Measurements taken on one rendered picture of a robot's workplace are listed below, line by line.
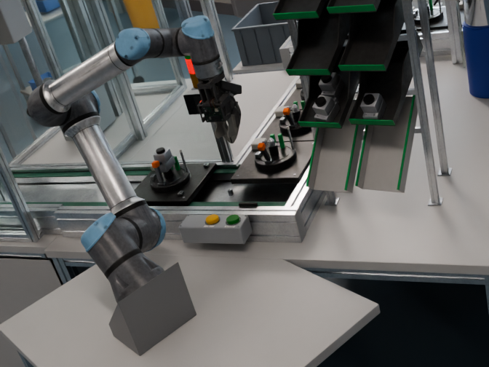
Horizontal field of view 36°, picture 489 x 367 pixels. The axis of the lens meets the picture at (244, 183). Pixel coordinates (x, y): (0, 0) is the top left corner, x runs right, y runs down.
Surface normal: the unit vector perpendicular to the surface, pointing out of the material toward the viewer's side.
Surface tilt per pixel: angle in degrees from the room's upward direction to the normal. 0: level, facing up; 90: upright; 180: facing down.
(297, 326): 0
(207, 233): 90
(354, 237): 0
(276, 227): 90
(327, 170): 45
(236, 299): 0
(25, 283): 90
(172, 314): 90
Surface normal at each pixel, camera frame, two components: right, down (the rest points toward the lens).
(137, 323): 0.63, 0.23
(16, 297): -0.37, 0.53
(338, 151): -0.54, -0.23
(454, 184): -0.24, -0.85
